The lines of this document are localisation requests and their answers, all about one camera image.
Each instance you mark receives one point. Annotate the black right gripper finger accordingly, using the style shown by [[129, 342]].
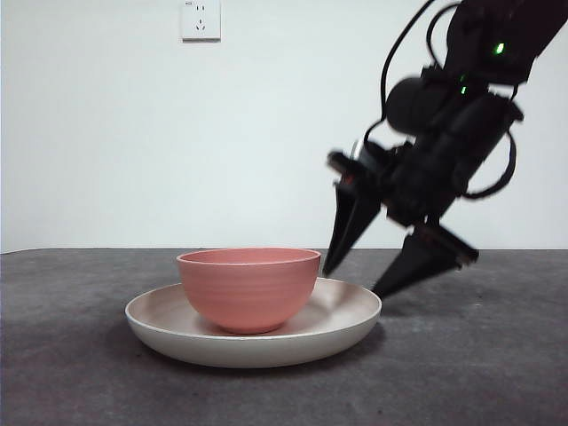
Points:
[[348, 222], [426, 257]]

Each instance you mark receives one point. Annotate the pink ribbed bowl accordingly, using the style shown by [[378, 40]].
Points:
[[248, 293]]

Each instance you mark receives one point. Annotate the white round plate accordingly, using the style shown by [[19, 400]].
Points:
[[253, 350]]

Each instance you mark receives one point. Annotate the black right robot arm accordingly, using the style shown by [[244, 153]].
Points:
[[479, 120]]

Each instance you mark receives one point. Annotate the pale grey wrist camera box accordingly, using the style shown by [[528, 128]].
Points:
[[356, 150]]

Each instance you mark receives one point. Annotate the white wall socket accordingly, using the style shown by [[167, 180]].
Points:
[[200, 22]]

